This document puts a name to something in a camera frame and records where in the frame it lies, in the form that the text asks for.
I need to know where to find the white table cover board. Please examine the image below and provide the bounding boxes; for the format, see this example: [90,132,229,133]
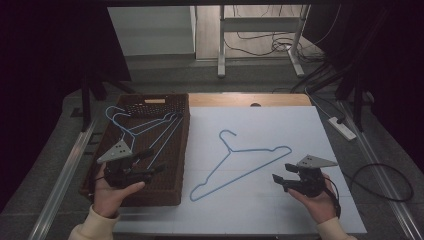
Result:
[113,105,368,234]

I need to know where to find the brown woven basket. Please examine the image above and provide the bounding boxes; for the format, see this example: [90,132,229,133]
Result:
[79,93,191,208]

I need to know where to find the aluminium rail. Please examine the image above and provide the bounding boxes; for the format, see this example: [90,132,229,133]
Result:
[28,121,98,240]
[338,101,424,240]

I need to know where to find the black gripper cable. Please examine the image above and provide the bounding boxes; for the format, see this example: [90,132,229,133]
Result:
[323,176,342,220]

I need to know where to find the blue wire clothes hanger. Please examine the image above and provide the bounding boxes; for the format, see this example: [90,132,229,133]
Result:
[189,129,293,203]
[112,112,185,168]
[105,105,184,169]

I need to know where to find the white cabinet panel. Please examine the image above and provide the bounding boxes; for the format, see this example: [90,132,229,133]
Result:
[107,5,197,57]

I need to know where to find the black looped cable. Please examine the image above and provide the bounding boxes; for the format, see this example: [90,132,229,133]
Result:
[342,162,415,203]

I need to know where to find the black stand legs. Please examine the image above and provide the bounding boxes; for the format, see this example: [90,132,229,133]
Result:
[334,63,376,133]
[80,68,137,133]

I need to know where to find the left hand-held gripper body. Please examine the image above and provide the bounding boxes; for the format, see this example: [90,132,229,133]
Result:
[96,139,148,189]

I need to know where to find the white power strip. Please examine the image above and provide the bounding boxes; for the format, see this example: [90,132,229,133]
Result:
[327,116,357,142]

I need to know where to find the person's right hand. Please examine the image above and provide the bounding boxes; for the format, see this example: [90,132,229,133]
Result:
[287,173,338,225]

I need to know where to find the white power strip cable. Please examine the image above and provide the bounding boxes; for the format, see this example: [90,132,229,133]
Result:
[303,87,332,120]

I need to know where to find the white desk frame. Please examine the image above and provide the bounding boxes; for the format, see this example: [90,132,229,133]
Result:
[217,4,312,80]

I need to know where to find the black curtain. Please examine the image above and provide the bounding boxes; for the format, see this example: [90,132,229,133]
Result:
[301,0,424,164]
[0,0,132,204]

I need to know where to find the person's left hand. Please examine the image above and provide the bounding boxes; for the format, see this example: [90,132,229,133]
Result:
[92,163,147,220]

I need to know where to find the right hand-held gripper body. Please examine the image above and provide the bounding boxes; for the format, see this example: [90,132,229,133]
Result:
[292,154,339,198]

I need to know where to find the black floor cables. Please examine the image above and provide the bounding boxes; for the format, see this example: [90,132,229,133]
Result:
[222,4,344,65]

